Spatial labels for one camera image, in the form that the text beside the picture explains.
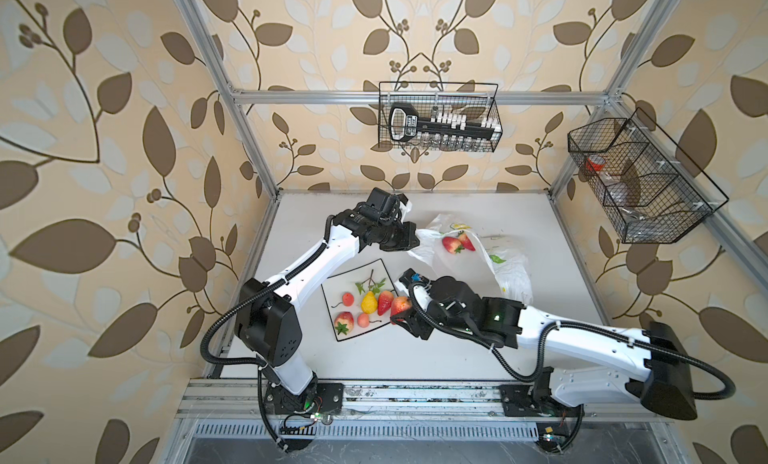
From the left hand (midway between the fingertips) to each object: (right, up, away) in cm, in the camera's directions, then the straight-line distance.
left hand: (423, 239), depth 78 cm
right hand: (-6, -17, -8) cm, 20 cm away
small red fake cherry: (-22, -19, +10) cm, 31 cm away
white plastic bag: (+11, -4, +24) cm, 26 cm away
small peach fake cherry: (-17, -24, +6) cm, 29 cm away
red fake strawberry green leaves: (+14, -5, +23) cm, 27 cm away
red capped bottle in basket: (+52, +22, +10) cm, 57 cm away
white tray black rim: (-18, -19, +11) cm, 29 cm away
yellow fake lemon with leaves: (-15, -19, +9) cm, 26 cm away
